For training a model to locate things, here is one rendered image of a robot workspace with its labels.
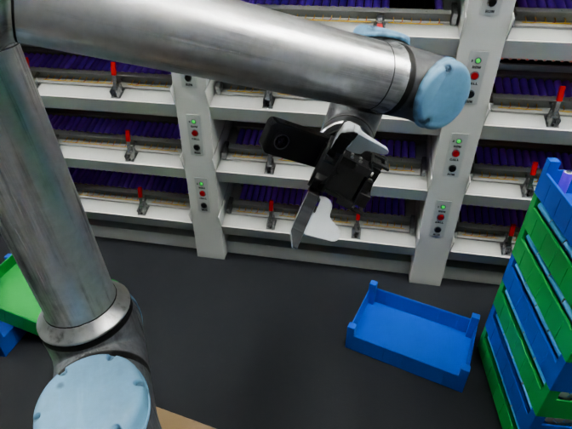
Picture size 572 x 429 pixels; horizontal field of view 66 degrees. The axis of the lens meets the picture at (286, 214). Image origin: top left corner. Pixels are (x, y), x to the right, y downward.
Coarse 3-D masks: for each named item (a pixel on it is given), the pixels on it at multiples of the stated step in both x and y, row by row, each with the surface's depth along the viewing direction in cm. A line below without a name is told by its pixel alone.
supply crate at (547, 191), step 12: (552, 168) 85; (540, 180) 88; (552, 180) 83; (540, 192) 88; (552, 192) 82; (552, 204) 82; (564, 204) 78; (552, 216) 82; (564, 216) 78; (564, 228) 78
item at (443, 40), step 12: (444, 0) 106; (456, 0) 105; (456, 12) 98; (324, 24) 104; (336, 24) 103; (348, 24) 103; (360, 24) 103; (372, 24) 102; (396, 24) 102; (408, 24) 101; (456, 24) 100; (420, 36) 98; (432, 36) 98; (444, 36) 98; (456, 36) 98; (420, 48) 100; (432, 48) 100; (444, 48) 99; (456, 48) 99
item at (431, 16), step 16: (304, 16) 105; (320, 16) 104; (336, 16) 104; (352, 16) 103; (368, 16) 102; (384, 16) 102; (400, 16) 101; (416, 16) 100; (432, 16) 100; (448, 16) 99
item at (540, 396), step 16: (496, 304) 106; (512, 320) 96; (512, 336) 96; (512, 352) 95; (528, 352) 89; (528, 368) 88; (528, 384) 87; (544, 400) 81; (560, 400) 80; (544, 416) 83; (560, 416) 83
